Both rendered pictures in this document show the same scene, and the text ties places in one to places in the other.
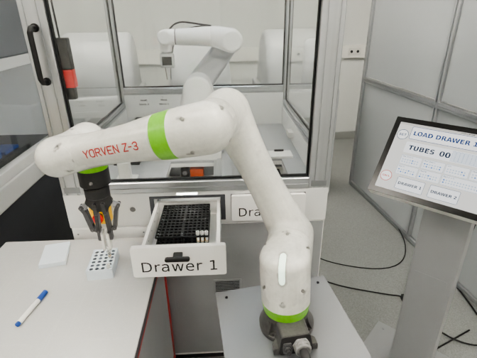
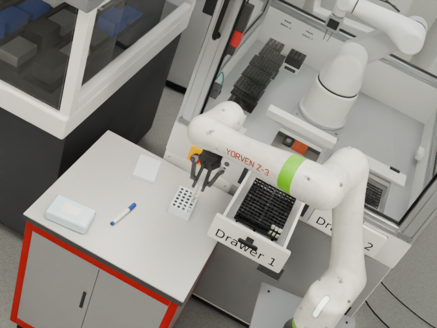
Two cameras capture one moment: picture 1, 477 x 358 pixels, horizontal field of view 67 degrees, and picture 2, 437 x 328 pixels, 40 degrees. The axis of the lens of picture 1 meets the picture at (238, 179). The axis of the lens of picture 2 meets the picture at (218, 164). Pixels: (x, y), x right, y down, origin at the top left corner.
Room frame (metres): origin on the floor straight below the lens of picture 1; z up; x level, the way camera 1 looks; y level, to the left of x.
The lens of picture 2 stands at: (-0.61, 0.16, 2.39)
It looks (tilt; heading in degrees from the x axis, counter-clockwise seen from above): 39 degrees down; 9
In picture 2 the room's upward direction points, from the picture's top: 24 degrees clockwise
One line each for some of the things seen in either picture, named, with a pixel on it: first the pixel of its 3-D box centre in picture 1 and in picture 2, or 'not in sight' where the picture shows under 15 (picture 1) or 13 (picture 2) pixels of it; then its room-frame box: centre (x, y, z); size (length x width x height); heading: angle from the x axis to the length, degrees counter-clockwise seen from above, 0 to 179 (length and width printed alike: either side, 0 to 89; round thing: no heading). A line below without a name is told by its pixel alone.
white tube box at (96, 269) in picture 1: (103, 263); (183, 202); (1.02, 0.47, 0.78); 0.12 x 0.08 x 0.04; 8
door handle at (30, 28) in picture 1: (37, 56); (222, 16); (1.20, 0.63, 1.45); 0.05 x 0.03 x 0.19; 2
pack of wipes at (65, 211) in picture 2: not in sight; (70, 213); (0.70, 0.76, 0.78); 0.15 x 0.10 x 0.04; 99
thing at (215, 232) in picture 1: (185, 226); (264, 209); (1.12, 0.19, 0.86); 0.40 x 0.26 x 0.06; 2
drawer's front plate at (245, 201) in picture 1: (267, 206); (346, 229); (1.25, -0.12, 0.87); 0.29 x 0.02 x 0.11; 92
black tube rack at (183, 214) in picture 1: (185, 226); (264, 210); (1.11, 0.19, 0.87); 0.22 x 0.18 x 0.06; 2
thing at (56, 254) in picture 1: (55, 254); (146, 168); (1.10, 0.68, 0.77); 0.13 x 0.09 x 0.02; 15
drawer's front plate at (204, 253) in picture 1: (179, 260); (248, 243); (0.91, 0.19, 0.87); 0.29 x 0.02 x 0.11; 92
